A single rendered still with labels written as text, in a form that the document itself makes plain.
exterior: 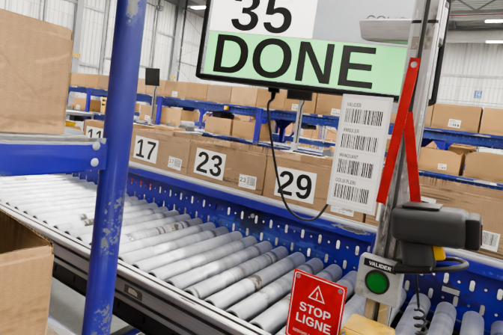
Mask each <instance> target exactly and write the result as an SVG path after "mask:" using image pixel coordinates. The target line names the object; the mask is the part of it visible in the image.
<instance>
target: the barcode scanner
mask: <svg viewBox="0 0 503 335"><path fill-rule="evenodd" d="M390 231H391V235H392V236H393V237H394V238H395V239H397V240H399V241H400V252H401V256H402V261H403V263H400V262H397V263H396V264H395V266H394V267H393V271H394V273H397V274H432V273H433V267H436V261H437V260H438V261H439V260H444V259H445V250H444V248H453V249H462V248H465V249H466V250H468V251H479V250H480V248H481V246H482V243H483V220H482V217H481V215H479V214H478V213H468V212H467V211H466V210H464V209H458V208H450V207H443V204H437V203H420V202H412V201H408V202H407V203H404V204H400V205H399V206H397V207H395V208H394V209H393V210H392V211H391V216H390Z"/></svg>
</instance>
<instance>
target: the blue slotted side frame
mask: <svg viewBox="0 0 503 335"><path fill-rule="evenodd" d="M79 174H80V175H79ZM98 175H99V174H98V170H92V171H90V170H86V171H85V172H84V173H73V177H79V178H80V179H86V176H87V182H93V181H94V184H95V185H97V182H98ZM127 179H128V180H127V182H126V193H127V194H128V195H129V197H133V196H134V195H135V196H136V197H137V198H138V200H143V199H145V200H146V201H147V202H148V203H152V202H153V198H155V200H154V203H156V204H157V206H158V207H161V206H163V201H165V205H164V206H165V207H167V208H168V211H171V210H177V211H178V212H179V214H180V215H183V214H184V209H185V208H186V214H188V215H189V216H190V217H191V219H193V218H196V217H195V214H196V212H198V214H197V218H200V219H201V220H202V221H203V224H205V223H207V216H210V218H209V222H212V223H214V224H215V226H216V228H218V227H220V226H219V223H220V219H222V225H221V227H226V228H227V229H228V231H229V233H232V232H234V231H239V232H240V233H241V234H242V236H243V238H245V237H247V236H254V237H255V238H256V239H257V243H261V242H264V241H268V242H270V243H271V245H272V249H275V248H277V247H280V246H283V247H285V248H287V250H288V256H289V255H291V254H293V253H295V252H300V253H302V254H303V255H304V256H305V262H307V261H309V260H310V259H313V258H318V259H320V260H321V261H322V263H323V270H324V269H325V268H327V267H328V266H330V265H331V264H336V265H339V266H340V267H341V270H342V276H341V278H342V277H344V276H345V275H346V274H347V273H349V272H350V271H357V272H358V269H359V260H360V256H361V255H362V254H363V253H365V252H367V253H369V252H368V246H371V243H372V240H373V244H375V241H376V236H377V234H376V233H372V232H368V231H365V230H360V229H357V228H355V227H350V226H347V225H343V224H339V223H335V222H333V221H328V220H325V219H322V218H318V219H317V220H314V221H302V220H299V219H298V218H295V217H294V216H293V215H292V214H291V213H290V212H289V211H288V210H287V209H285V208H281V207H278V206H273V205H271V204H268V203H263V202H260V201H256V200H252V199H249V198H246V197H241V196H238V195H235V194H230V193H227V192H224V191H220V190H216V189H214V188H208V187H206V186H202V185H198V184H195V183H192V182H187V181H184V180H181V179H176V178H173V177H170V176H165V175H162V174H159V173H154V172H151V171H148V170H143V169H141V168H137V167H133V166H129V168H128V175H127ZM131 180H132V184H131ZM140 184H141V187H140ZM150 184H151V189H150ZM145 185H146V186H145ZM160 187H161V192H160V193H159V188H160ZM155 188H156V189H155ZM170 190H171V196H170ZM130 192H131V194H130ZM181 193H182V199H180V194H181ZM144 194H145V198H144ZM139 195H140V196H139ZM192 197H193V203H192ZM186 198H187V199H186ZM204 200H205V204H204V207H203V202H204ZM216 203H217V210H215V208H216ZM174 204H175V209H174ZM168 205H169V206H168ZM229 207H230V214H228V208H229ZM222 209H223V210H222ZM242 212H243V219H242V218H241V214H242ZM235 213H236V214H235ZM251 214H254V218H251ZM202 216H203V217H202ZM256 216H257V223H255V217H256ZM249 217H250V218H249ZM214 220H215V221H214ZM271 220H272V228H270V227H269V225H270V221H271ZM263 221H264V222H263ZM233 224H235V228H234V231H233V230H232V229H233ZM286 225H287V226H288V229H287V233H286V232H285V227H286ZM278 226H279V227H278ZM247 228H248V229H249V232H248V235H246V229H247ZM240 229H241V230H240ZM294 230H295V232H294ZM302 230H304V231H305V232H304V237H303V238H302V237H301V235H302ZM261 233H263V238H262V240H260V234H261ZM319 235H321V236H322V239H321V243H319V242H318V239H319ZM311 236H312V237H311ZM373 236H374V238H373ZM275 238H278V244H277V245H275ZM337 240H339V241H340V246H339V249H337V248H336V245H337ZM328 241H329V243H328ZM284 243H285V245H284ZM291 243H293V244H294V246H293V250H291V249H290V248H291ZM356 246H359V254H358V255H356ZM347 247H348V248H347ZM309 248H310V249H311V252H310V256H307V253H308V249H309ZM300 249H301V250H300ZM317 254H318V256H317ZM326 254H328V260H327V262H325V255H326ZM445 256H452V257H458V258H461V259H464V260H466V261H467V262H468V263H469V267H468V268H466V269H463V270H460V271H449V272H438V273H434V274H435V275H433V273H432V274H423V275H420V274H418V288H419V289H420V290H418V292H419V293H421V294H424V295H426V296H427V297H428V292H429V288H431V289H433V295H432V298H429V299H430V303H431V305H430V309H429V311H428V314H427V317H426V320H428V321H430V322H431V321H432V319H433V315H434V313H435V311H436V307H437V305H438V304H439V303H441V302H448V303H450V304H452V305H453V300H454V296H457V297H458V302H457V306H456V307H455V309H456V311H457V315H456V319H455V323H454V331H457V332H460V329H461V324H462V320H463V314H464V313H465V312H467V311H475V312H477V313H479V311H480V307H481V305H484V306H485V310H484V314H483V315H482V317H483V319H484V335H490V334H491V325H492V323H493V322H495V321H503V294H502V299H501V300H499V299H497V294H498V290H499V289H502V290H503V268H499V267H495V266H492V265H487V264H485V263H482V262H477V261H474V260H470V259H466V258H463V257H460V256H455V255H452V254H449V253H445ZM335 260H336V262H335ZM344 260H346V261H347V266H346V268H343V264H344ZM354 267H356V268H354ZM445 273H448V274H449V277H448V282H447V283H445V282H444V276H445ZM341 278H340V279H341ZM340 279H339V280H340ZM339 280H338V281H339ZM407 280H408V281H409V289H408V290H406V289H405V284H406V281H407ZM338 281H336V282H335V283H337V282H338ZM458 281H460V283H458ZM471 281H474V282H475V288H474V291H470V290H469V287H470V283H471ZM402 288H403V289H404V290H405V291H406V300H405V301H404V303H403V305H402V307H401V308H400V310H401V311H404V312H405V310H406V308H407V306H408V305H409V302H410V301H411V299H412V297H413V295H415V294H416V288H415V275H414V274H404V278H403V286H402ZM485 289H487V291H484V290H485ZM442 296H444V298H442ZM467 305H470V307H468V306H467ZM453 306H454V305H453ZM495 314H497V316H495Z"/></svg>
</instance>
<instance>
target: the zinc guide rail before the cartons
mask: <svg viewBox="0 0 503 335"><path fill-rule="evenodd" d="M129 166H133V167H136V168H141V169H143V170H148V171H151V172H154V173H159V174H162V175H165V176H170V177H173V178H176V179H181V180H184V181H187V182H192V183H195V184H198V185H202V186H206V187H208V188H214V189H216V190H220V191H224V192H227V193H230V194H235V195H238V196H241V197H246V198H249V199H252V200H256V201H260V202H263V203H268V204H271V205H273V206H278V207H281V208H285V209H287V208H286V206H285V205H284V202H282V201H279V200H274V199H271V198H268V197H263V196H260V195H256V194H252V193H248V192H245V191H240V190H237V189H234V188H229V187H226V186H223V185H217V184H215V183H211V182H206V181H203V180H200V179H195V178H192V177H189V176H184V175H181V174H178V173H172V172H170V171H166V170H161V169H159V168H155V167H150V166H147V165H142V164H139V163H135V162H131V161H129ZM287 205H288V206H289V208H290V209H291V210H293V211H295V212H300V213H303V214H306V215H311V216H314V217H316V216H317V215H318V214H319V213H320V212H319V211H316V210H313V209H308V208H305V207H301V206H297V205H293V204H290V203H287ZM319 218H322V219H325V220H328V221H333V222H335V223H339V224H343V225H347V226H350V227H355V228H357V229H360V230H365V231H368V232H372V233H377V227H375V226H372V225H369V224H364V223H361V222H358V221H353V220H350V219H346V218H342V217H338V216H335V215H330V214H327V213H323V214H322V215H321V216H320V217H319ZM444 250H445V253H449V254H452V255H455V256H460V257H463V258H466V259H470V260H474V261H477V262H482V263H485V264H487V265H492V266H495V267H499V268H503V260H501V259H496V258H493V257H490V256H484V255H482V254H479V253H473V252H471V251H465V250H462V249H453V248H444Z"/></svg>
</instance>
